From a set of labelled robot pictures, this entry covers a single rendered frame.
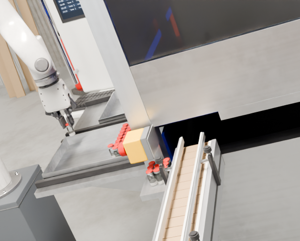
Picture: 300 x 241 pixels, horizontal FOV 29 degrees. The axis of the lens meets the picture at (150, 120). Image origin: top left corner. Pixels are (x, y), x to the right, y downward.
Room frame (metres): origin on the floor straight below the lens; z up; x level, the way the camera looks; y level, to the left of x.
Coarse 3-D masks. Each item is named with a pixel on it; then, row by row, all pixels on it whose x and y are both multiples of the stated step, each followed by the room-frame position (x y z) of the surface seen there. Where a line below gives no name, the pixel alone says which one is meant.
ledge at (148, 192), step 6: (144, 186) 1.47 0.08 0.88; (150, 186) 1.46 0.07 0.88; (156, 186) 1.45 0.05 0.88; (162, 186) 1.44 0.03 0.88; (144, 192) 1.44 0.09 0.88; (150, 192) 1.43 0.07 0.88; (156, 192) 1.42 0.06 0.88; (162, 192) 1.41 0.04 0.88; (144, 198) 1.43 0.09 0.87; (150, 198) 1.42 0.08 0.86
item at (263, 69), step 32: (256, 32) 1.43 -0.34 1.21; (288, 32) 1.40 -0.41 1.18; (160, 64) 1.51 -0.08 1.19; (192, 64) 1.49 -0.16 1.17; (224, 64) 1.46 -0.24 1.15; (256, 64) 1.44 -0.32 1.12; (288, 64) 1.41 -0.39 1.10; (160, 96) 1.52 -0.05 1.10; (192, 96) 1.50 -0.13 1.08; (224, 96) 1.47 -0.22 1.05; (256, 96) 1.44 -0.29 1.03; (288, 96) 1.42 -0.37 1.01
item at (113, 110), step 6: (114, 96) 2.26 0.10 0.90; (108, 102) 2.18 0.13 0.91; (114, 102) 2.23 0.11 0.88; (108, 108) 2.15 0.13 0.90; (114, 108) 2.17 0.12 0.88; (120, 108) 2.15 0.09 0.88; (102, 114) 2.08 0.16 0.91; (108, 114) 2.13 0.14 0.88; (114, 114) 2.11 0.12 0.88; (120, 114) 2.00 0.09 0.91; (102, 120) 2.02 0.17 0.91; (108, 120) 2.02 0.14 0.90
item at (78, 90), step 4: (60, 36) 5.34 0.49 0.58; (64, 48) 5.28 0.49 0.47; (68, 56) 5.28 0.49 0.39; (76, 76) 5.28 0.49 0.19; (76, 84) 5.30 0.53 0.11; (80, 84) 5.28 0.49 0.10; (76, 88) 5.35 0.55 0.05; (80, 88) 5.29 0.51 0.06; (76, 92) 5.31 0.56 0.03; (80, 92) 5.24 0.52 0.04; (84, 92) 5.22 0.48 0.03; (88, 92) 5.25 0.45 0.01
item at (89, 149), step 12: (84, 132) 1.96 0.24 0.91; (96, 132) 1.94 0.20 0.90; (108, 132) 1.93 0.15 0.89; (60, 144) 1.93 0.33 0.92; (72, 144) 1.97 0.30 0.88; (84, 144) 1.93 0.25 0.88; (96, 144) 1.89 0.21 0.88; (60, 156) 1.89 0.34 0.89; (72, 156) 1.87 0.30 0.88; (84, 156) 1.83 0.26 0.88; (96, 156) 1.79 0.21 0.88; (108, 156) 1.76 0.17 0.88; (120, 156) 1.65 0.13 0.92; (48, 168) 1.79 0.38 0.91; (60, 168) 1.81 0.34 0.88; (72, 168) 1.70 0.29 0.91; (84, 168) 1.69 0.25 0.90
